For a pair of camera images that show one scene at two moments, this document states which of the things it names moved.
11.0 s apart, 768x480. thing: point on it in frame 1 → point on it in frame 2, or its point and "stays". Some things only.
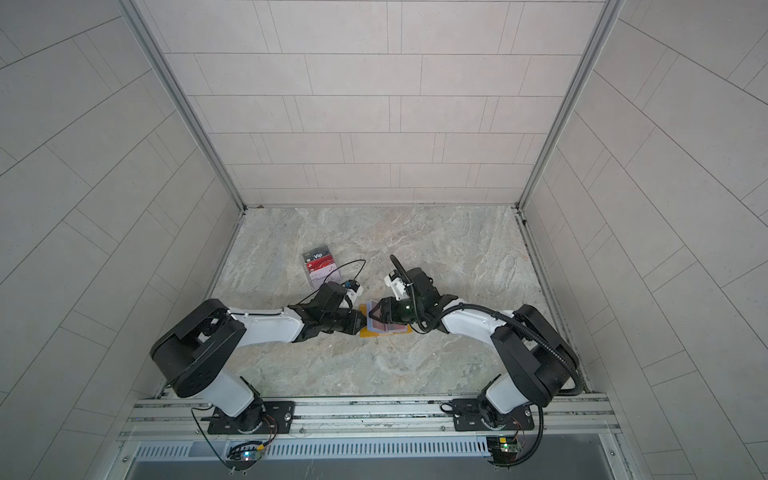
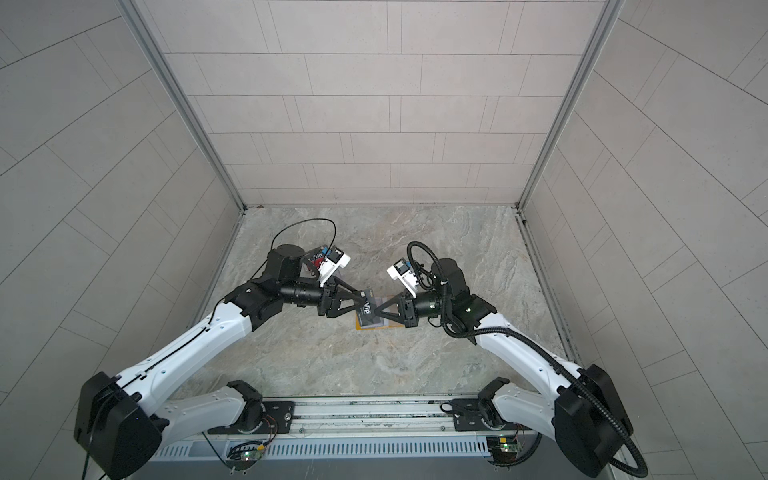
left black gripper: (355, 326) → (326, 307)
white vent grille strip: (319, 448) stays
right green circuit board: (502, 450) stays
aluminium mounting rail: (369, 418) stays
